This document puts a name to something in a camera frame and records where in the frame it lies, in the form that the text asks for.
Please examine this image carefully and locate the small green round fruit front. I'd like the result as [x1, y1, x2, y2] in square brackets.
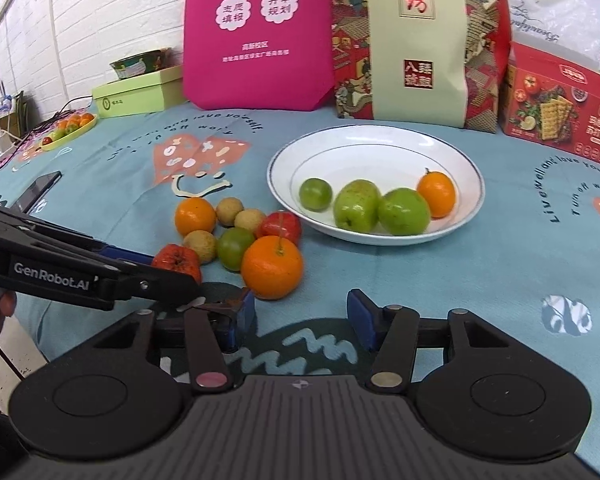
[299, 178, 332, 212]

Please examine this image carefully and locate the brown longan front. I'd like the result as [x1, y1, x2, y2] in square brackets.
[183, 230, 216, 264]

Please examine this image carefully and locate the teal printed tablecloth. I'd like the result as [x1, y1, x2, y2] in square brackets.
[0, 104, 600, 472]

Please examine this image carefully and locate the orange mandarin with stem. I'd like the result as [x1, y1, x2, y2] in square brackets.
[240, 235, 303, 300]

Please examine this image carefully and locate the small green round fruit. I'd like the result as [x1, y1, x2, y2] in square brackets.
[216, 228, 256, 272]
[299, 178, 332, 212]

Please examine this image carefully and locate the light green cardboard box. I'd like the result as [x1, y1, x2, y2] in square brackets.
[92, 65, 186, 118]

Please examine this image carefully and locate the white ceramic plate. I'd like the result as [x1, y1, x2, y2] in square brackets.
[266, 125, 486, 246]

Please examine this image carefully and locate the red cracker box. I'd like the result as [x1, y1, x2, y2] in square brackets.
[498, 42, 600, 163]

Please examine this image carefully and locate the green red liquor gift bag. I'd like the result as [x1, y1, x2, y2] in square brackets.
[332, 0, 510, 132]

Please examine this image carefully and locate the large orange mandarin front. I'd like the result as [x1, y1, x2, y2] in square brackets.
[416, 169, 456, 219]

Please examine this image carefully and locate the green patterned bowl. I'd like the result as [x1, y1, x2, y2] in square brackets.
[109, 48, 171, 80]

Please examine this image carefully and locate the red round fruit back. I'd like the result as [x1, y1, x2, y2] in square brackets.
[256, 210, 302, 246]

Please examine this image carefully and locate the black smartphone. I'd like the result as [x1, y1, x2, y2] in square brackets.
[9, 171, 62, 214]

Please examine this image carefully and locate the small orange mandarin back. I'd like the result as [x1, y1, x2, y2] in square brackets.
[174, 197, 216, 237]

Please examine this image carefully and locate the yellow tray with fruits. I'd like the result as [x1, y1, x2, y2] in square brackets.
[38, 112, 98, 152]

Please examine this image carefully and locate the black cable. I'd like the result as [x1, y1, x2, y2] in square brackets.
[24, 93, 95, 137]

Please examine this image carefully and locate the pink fabric bag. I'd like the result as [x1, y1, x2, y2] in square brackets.
[183, 0, 334, 110]

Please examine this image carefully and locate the red wrinkled fruit front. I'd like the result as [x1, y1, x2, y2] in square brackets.
[151, 244, 202, 284]

